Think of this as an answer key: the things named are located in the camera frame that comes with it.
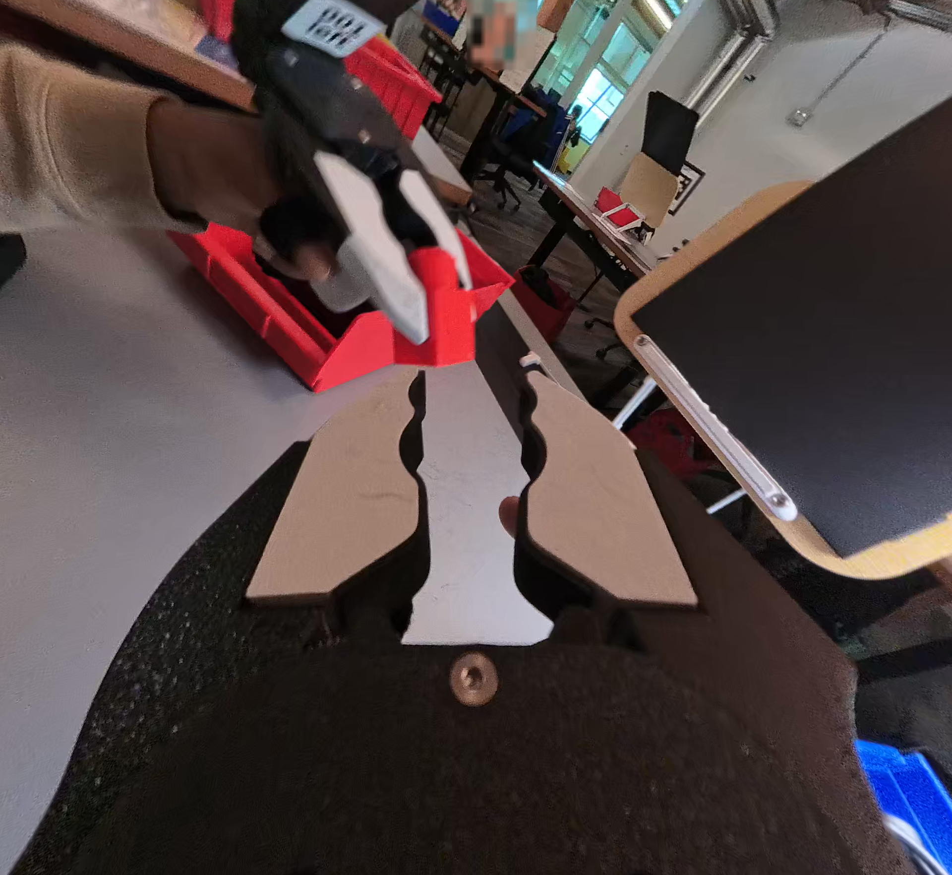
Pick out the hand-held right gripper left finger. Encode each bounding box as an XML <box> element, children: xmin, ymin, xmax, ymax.
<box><xmin>245</xmin><ymin>368</ymin><xmax>432</xmax><ymax>607</ymax></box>

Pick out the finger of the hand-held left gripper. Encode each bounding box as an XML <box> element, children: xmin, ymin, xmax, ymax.
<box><xmin>312</xmin><ymin>150</ymin><xmax>432</xmax><ymax>348</ymax></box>
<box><xmin>374</xmin><ymin>168</ymin><xmax>475</xmax><ymax>291</ymax></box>

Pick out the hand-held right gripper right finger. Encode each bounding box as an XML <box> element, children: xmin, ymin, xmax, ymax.
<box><xmin>513</xmin><ymin>371</ymin><xmax>701</xmax><ymax>616</ymax></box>

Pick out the red plastic bin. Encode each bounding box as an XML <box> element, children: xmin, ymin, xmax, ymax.
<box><xmin>167</xmin><ymin>220</ymin><xmax>516</xmax><ymax>394</ymax></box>

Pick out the blue plastic bin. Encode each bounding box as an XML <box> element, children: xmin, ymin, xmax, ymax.
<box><xmin>854</xmin><ymin>737</ymin><xmax>952</xmax><ymax>875</ymax></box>

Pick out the person's left forearm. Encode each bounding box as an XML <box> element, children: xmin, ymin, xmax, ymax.
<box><xmin>0</xmin><ymin>42</ymin><xmax>209</xmax><ymax>236</ymax></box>

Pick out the person's left hand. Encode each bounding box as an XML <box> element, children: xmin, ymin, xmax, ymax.
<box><xmin>146</xmin><ymin>101</ymin><xmax>336</xmax><ymax>284</ymax></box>

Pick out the large red ribbed crate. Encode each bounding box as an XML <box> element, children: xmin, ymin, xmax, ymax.
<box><xmin>195</xmin><ymin>0</ymin><xmax>445</xmax><ymax>141</ymax></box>

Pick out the black office chair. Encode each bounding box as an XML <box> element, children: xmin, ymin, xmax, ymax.
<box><xmin>470</xmin><ymin>134</ymin><xmax>538</xmax><ymax>212</ymax></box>

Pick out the red storage box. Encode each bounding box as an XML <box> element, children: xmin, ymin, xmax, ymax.
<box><xmin>627</xmin><ymin>408</ymin><xmax>718</xmax><ymax>480</ymax></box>

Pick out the red fabric bin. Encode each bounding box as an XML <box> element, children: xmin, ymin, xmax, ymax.
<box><xmin>512</xmin><ymin>265</ymin><xmax>579</xmax><ymax>342</ymax></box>

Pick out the wooden desk with black legs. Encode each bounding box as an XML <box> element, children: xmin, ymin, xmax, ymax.
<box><xmin>532</xmin><ymin>161</ymin><xmax>664</xmax><ymax>288</ymax></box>

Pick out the black wooden board on stand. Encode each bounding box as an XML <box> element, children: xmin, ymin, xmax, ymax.
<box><xmin>594</xmin><ymin>90</ymin><xmax>702</xmax><ymax>240</ymax></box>

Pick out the framed marker poster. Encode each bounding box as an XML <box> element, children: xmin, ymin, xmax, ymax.
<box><xmin>668</xmin><ymin>161</ymin><xmax>706</xmax><ymax>215</ymax></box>

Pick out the black board on white stand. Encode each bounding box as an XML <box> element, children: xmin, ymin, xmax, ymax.
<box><xmin>611</xmin><ymin>95</ymin><xmax>952</xmax><ymax>583</ymax></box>

